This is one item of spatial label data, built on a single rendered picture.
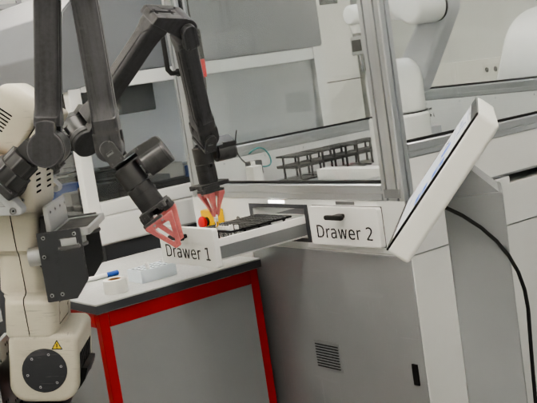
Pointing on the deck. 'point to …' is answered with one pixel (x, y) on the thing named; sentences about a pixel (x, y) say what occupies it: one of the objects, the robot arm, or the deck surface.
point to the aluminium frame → (388, 150)
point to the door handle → (168, 59)
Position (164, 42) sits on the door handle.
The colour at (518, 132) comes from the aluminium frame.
